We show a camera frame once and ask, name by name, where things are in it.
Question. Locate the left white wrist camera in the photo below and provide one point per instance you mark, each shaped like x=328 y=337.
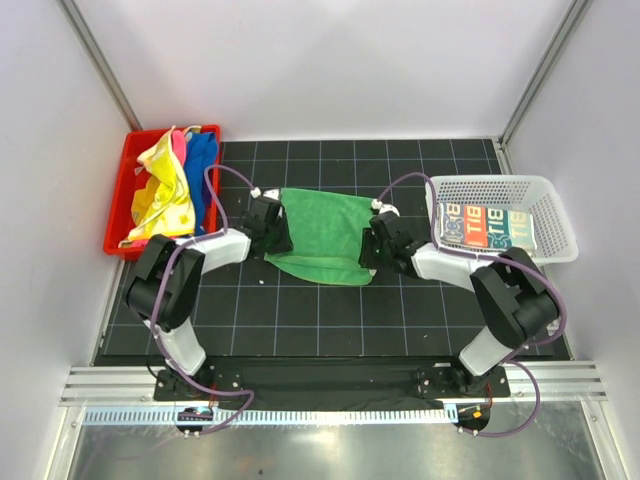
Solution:
x=274 y=194

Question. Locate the blue towel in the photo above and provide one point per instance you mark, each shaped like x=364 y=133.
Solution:
x=202 y=151

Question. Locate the yellow towel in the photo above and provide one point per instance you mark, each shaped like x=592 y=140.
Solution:
x=167 y=190

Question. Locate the rabbit print towel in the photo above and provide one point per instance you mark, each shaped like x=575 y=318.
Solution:
x=484 y=228

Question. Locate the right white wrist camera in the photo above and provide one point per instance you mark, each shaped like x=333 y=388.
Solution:
x=382 y=210

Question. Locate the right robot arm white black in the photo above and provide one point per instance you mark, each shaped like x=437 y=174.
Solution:
x=515 y=299

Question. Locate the black grid mat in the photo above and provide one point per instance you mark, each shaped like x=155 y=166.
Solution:
x=254 y=309

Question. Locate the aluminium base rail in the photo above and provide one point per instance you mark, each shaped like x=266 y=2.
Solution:
x=557 y=381

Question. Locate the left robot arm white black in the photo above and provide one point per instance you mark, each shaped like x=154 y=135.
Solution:
x=167 y=278

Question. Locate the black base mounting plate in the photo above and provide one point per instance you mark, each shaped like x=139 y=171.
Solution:
x=335 y=383

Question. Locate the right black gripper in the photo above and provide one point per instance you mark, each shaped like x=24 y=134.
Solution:
x=366 y=259

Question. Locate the right aluminium frame post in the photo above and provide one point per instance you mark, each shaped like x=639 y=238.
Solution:
x=559 y=41

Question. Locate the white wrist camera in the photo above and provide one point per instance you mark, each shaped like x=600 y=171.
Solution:
x=274 y=194
x=382 y=210

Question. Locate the left aluminium frame post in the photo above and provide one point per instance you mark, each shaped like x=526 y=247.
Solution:
x=99 y=61

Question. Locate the aluminium frame post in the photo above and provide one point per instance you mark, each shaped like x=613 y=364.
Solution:
x=99 y=61
x=559 y=41

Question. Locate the green towel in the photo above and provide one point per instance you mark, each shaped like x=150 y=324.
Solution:
x=326 y=232

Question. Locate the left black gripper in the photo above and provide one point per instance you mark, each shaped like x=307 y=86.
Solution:
x=286 y=243

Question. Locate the slotted white cable duct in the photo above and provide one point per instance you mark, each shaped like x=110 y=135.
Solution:
x=192 y=417

